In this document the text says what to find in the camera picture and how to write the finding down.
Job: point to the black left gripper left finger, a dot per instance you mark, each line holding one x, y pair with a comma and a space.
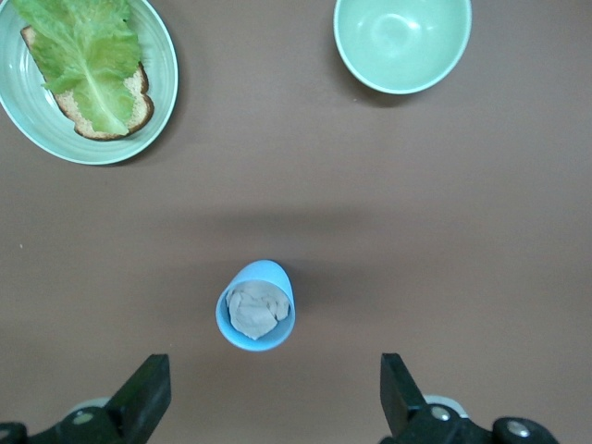
139, 407

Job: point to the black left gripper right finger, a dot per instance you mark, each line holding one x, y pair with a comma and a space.
407, 407

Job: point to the blue cup holding paper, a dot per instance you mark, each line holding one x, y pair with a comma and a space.
259, 272

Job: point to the toasted bread slice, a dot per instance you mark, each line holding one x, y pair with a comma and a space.
139, 99

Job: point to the mint green plate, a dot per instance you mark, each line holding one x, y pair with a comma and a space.
157, 92

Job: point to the green lettuce leaf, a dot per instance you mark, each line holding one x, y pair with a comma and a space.
88, 55

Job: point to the mint green bowl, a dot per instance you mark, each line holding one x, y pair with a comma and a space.
402, 41

